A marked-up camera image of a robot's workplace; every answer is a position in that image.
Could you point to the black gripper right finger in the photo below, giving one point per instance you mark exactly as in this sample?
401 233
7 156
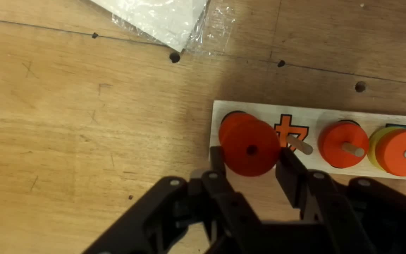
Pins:
294 178

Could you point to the orange round block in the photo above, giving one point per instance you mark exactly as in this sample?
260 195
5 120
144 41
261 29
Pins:
402 153

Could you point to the white numbered peg board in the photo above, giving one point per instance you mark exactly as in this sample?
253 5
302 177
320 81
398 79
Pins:
268 109

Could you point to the white plastic-wrapped foam board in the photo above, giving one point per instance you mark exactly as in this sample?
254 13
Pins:
151 16

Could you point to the red round wooden disc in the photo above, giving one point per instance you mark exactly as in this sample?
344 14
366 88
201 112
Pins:
337 141
229 122
254 150

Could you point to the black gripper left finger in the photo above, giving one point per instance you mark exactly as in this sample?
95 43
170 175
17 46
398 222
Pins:
216 163

